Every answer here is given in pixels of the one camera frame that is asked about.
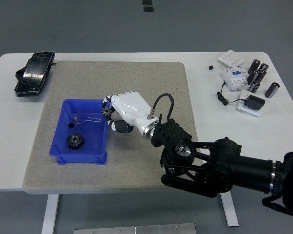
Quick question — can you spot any blue plastic bin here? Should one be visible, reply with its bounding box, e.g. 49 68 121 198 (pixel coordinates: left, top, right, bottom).
49 98 108 165

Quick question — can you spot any grey-brown mat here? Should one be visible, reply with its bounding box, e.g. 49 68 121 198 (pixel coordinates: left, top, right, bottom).
22 60 203 195

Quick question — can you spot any white table leg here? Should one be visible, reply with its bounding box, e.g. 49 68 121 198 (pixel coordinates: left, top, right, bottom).
41 194 60 234
219 194 239 227

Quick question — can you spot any grey metal plate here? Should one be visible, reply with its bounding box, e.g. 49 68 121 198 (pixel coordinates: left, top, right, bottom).
74 222 196 234

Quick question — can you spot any white switch plate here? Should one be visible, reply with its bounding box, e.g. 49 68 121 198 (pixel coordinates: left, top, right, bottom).
218 49 246 66
237 89 262 117

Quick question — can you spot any black power adapter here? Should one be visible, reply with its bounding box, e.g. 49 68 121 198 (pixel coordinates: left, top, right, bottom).
244 95 266 112

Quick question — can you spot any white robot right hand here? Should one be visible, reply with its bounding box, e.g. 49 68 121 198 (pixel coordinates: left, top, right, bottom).
102 90 159 137

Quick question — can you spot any black adapter cord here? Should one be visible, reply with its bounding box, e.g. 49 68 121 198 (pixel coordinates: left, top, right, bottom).
216 81 246 106

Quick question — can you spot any black wrapped case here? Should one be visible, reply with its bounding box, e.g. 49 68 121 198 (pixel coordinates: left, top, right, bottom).
14 51 56 98

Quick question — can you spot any white circuit breaker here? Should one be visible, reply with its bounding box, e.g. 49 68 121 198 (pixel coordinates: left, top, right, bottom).
221 66 249 93

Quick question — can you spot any large black gear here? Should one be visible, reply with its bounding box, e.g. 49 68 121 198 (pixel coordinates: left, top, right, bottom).
65 133 85 151

